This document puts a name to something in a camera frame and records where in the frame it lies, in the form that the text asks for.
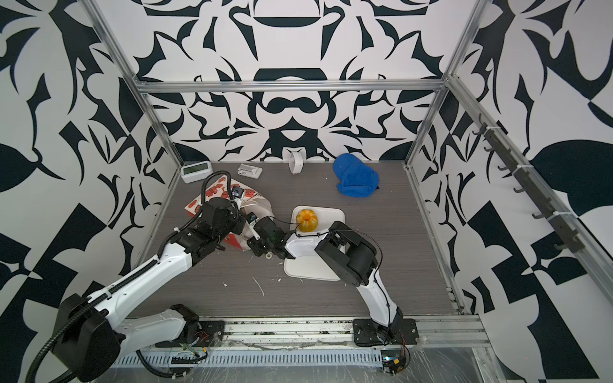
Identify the white plastic tray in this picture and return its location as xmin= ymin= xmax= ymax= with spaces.
xmin=284 ymin=205 xmax=345 ymax=282

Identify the black corrugated cable hose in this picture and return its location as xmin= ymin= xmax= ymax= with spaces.
xmin=25 ymin=170 xmax=245 ymax=383

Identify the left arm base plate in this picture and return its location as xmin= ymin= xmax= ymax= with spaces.
xmin=155 ymin=320 xmax=225 ymax=348

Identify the white digital clock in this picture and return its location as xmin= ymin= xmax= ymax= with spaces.
xmin=180 ymin=161 xmax=213 ymax=184

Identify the yellow fake bread bun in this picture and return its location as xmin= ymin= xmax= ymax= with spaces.
xmin=295 ymin=209 xmax=319 ymax=233

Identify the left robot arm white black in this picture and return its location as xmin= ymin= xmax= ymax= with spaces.
xmin=52 ymin=197 xmax=245 ymax=382

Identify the blue cap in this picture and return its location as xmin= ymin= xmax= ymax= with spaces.
xmin=333 ymin=153 xmax=379 ymax=198

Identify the grey wall hook rail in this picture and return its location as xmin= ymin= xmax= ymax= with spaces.
xmin=473 ymin=114 xmax=585 ymax=254

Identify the red white paper bag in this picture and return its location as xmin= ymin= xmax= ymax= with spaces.
xmin=185 ymin=172 xmax=275 ymax=252

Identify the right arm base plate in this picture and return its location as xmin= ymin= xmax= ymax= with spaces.
xmin=352 ymin=319 xmax=419 ymax=347

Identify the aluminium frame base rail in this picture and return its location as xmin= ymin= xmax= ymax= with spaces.
xmin=112 ymin=315 xmax=492 ymax=373

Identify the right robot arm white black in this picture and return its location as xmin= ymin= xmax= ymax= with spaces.
xmin=247 ymin=216 xmax=403 ymax=334

